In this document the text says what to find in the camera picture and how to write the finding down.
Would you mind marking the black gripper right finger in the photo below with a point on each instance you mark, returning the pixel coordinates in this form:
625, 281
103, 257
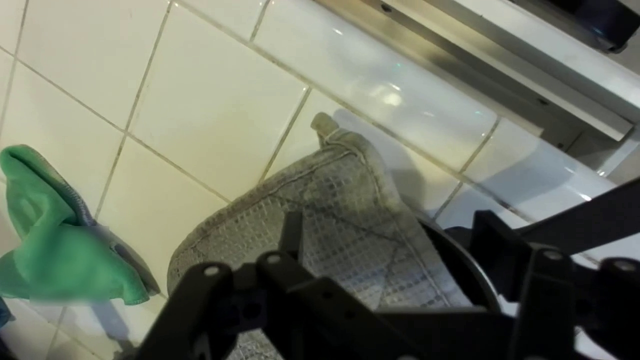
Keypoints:
552, 300

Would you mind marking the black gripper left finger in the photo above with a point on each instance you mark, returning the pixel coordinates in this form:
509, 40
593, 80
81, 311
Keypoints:
267, 313

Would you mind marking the grey quilted towel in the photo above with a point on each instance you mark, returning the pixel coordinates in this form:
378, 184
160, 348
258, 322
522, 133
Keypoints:
332, 207

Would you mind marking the green cloth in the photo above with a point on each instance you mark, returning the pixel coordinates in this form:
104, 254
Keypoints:
52, 247

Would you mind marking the open white drawer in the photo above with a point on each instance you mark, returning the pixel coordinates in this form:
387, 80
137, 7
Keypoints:
532, 72

